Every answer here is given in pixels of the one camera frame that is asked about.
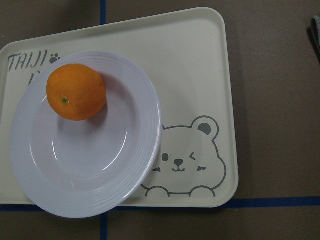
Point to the orange fruit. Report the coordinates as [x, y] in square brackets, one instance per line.
[76, 92]

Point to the cream bear tray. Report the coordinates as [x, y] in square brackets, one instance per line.
[186, 57]

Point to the white round plate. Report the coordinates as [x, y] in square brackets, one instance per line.
[80, 169]

